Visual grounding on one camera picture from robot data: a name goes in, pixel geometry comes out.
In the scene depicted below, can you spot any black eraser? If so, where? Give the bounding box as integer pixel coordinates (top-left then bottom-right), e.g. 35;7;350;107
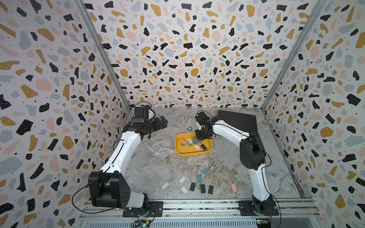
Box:
190;182;196;192
208;185;214;195
200;144;207;151
200;184;206;194

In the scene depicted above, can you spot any yellow plastic storage box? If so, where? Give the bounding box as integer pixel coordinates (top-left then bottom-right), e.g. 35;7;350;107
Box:
175;132;213;157

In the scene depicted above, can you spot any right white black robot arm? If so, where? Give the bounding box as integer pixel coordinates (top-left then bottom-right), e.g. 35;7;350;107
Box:
195;111;275;215

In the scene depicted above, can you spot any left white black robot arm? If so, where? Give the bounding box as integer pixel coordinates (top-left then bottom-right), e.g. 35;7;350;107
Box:
88;102;168;213

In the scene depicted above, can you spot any white eraser bottom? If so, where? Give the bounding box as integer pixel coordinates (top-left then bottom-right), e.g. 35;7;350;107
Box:
181;186;189;195

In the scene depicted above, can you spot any black hard case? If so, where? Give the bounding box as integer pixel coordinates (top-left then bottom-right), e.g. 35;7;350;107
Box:
217;110;258;134

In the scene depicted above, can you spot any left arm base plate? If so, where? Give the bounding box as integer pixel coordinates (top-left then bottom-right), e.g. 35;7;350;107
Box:
123;201;163;219

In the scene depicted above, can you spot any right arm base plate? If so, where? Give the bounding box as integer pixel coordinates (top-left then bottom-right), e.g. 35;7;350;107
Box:
238;200;279;216

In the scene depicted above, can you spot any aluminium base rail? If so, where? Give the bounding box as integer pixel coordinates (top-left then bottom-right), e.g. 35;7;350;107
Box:
79;198;325;228

